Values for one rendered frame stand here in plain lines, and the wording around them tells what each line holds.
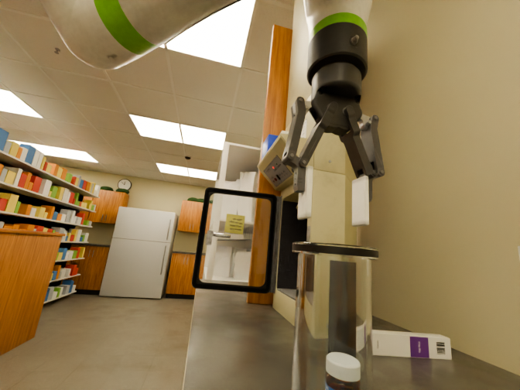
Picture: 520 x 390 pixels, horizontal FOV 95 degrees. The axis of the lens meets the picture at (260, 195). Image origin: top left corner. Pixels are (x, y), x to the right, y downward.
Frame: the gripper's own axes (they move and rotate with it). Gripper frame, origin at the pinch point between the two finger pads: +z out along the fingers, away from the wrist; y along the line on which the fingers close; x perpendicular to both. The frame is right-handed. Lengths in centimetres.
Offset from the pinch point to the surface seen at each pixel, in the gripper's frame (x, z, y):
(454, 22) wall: -21, -74, -56
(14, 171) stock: -291, -55, 236
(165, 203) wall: -591, -85, 117
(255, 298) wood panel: -72, 26, -7
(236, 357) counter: -23.4, 28.5, 7.1
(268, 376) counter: -15.9, 28.5, 2.6
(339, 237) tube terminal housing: -35.0, 1.4, -22.4
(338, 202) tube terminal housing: -35.0, -9.2, -22.0
